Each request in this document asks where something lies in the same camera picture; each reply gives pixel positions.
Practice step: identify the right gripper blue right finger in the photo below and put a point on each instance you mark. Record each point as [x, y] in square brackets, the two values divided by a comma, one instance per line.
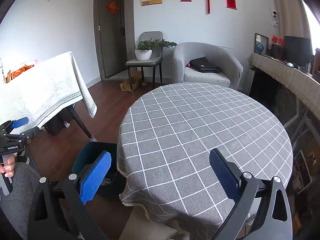
[224, 171]

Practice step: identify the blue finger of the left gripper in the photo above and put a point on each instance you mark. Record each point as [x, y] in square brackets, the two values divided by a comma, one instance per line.
[20, 122]

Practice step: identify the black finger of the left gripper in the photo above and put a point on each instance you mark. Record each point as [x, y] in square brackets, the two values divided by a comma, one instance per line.
[29, 134]

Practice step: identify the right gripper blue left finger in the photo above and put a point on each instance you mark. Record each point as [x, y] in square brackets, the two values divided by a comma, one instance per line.
[91, 181]

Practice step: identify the dark teal trash bin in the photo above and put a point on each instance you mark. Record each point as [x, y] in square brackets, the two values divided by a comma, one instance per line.
[114, 182]

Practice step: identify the person's left hand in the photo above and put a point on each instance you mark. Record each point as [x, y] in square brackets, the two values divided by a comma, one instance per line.
[9, 169]

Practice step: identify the black table leg with sock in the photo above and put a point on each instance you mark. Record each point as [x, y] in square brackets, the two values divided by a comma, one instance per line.
[79, 122]

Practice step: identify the grey checked tablecloth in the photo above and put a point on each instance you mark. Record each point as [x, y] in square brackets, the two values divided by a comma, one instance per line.
[164, 144]

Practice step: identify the grey armchair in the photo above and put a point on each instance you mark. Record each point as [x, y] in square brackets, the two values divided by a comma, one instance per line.
[231, 69]

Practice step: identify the beige fringed side table cloth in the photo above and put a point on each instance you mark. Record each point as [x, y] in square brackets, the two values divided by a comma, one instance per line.
[300, 84]

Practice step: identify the cardboard box on floor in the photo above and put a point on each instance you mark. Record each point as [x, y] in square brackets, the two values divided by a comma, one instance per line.
[132, 83]

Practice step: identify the black handbag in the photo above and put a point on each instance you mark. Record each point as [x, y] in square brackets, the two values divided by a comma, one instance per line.
[204, 66]

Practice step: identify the small blue globe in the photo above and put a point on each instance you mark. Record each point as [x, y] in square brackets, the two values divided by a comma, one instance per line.
[260, 48]

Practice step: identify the white potted plant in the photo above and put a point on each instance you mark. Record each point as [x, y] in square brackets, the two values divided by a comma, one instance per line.
[143, 50]

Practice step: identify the grey dining chair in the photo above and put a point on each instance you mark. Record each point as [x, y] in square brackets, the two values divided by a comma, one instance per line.
[153, 62]

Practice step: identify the framed picture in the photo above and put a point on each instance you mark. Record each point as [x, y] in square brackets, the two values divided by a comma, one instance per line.
[263, 40]

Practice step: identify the black monitor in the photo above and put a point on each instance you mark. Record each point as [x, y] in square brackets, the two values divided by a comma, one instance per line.
[297, 50]

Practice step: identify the grey door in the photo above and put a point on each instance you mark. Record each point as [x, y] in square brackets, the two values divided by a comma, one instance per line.
[110, 37]

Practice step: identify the white wall camera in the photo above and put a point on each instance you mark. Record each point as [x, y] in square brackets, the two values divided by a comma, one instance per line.
[274, 18]

